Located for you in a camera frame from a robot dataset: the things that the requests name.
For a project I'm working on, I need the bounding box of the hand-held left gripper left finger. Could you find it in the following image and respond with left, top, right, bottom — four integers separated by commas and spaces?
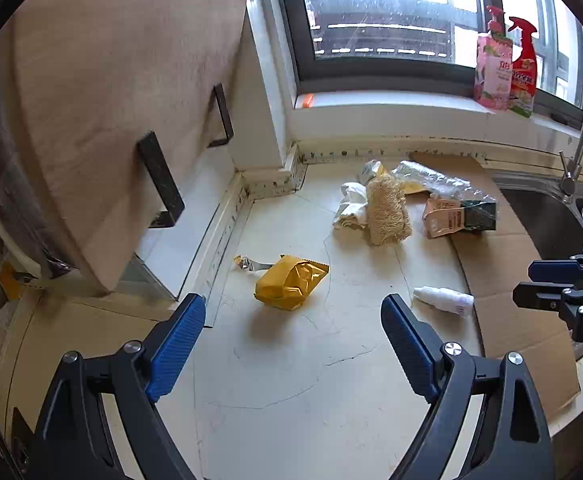
26, 292, 208, 480

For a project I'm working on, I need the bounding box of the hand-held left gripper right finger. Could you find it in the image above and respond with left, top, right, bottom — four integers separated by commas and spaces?
380, 293, 557, 480

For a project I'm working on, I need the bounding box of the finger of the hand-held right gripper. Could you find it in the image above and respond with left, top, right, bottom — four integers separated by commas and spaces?
528, 247, 583, 285
513, 282, 581, 312

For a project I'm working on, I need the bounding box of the small white plastic bottle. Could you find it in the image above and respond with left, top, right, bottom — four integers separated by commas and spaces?
413, 285, 475, 317

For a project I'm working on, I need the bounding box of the dark green package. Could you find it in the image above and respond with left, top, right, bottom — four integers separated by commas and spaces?
459, 199, 499, 232

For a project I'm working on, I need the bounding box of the small yellow foil wrapper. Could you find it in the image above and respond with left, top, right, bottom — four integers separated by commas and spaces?
234, 255, 274, 273

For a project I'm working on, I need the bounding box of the peach carton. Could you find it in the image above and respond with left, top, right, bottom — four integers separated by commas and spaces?
422, 197, 467, 239

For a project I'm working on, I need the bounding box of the yellow snack packet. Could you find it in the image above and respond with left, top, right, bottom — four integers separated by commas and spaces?
254, 255, 331, 312

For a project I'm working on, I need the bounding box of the tan loofah sponge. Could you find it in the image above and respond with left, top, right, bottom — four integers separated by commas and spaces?
365, 174, 413, 246

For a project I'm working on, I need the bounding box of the clear plastic bag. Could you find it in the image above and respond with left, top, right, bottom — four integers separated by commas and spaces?
391, 160, 497, 206

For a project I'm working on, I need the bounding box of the white cloth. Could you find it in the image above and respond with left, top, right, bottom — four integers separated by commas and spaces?
332, 182, 372, 233

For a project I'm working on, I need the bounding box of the flat cardboard sheet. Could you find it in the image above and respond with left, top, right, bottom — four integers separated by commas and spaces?
409, 152, 583, 408

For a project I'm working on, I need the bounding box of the stainless steel sink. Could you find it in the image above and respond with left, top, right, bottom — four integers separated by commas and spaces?
489, 170, 583, 361

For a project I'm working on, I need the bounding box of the cutting board rack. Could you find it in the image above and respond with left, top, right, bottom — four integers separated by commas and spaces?
131, 82, 237, 306

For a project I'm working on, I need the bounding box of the red spray bottle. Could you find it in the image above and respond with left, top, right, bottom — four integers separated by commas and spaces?
506, 16, 539, 118

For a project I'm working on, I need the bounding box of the pink soap pump bottle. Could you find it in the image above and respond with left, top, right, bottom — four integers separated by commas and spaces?
474, 5, 515, 111

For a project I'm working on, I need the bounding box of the wooden cutting board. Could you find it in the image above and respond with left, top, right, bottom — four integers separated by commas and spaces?
0, 0, 252, 296

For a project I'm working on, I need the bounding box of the dark framed window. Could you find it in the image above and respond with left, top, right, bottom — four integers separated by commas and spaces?
277, 0, 583, 111

